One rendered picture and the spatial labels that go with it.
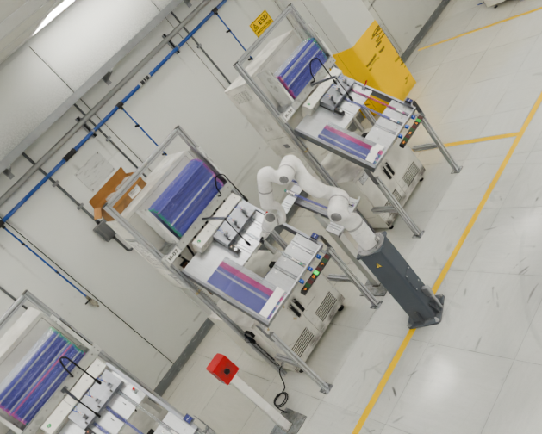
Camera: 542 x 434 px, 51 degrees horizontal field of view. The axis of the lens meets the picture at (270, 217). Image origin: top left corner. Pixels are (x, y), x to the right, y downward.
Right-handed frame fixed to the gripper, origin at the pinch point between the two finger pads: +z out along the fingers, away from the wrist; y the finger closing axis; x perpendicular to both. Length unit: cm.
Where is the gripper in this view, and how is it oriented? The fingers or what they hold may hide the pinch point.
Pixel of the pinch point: (265, 237)
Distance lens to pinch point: 387.8
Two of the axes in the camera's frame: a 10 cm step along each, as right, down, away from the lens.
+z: -1.1, 4.2, 9.0
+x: 8.3, 5.4, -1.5
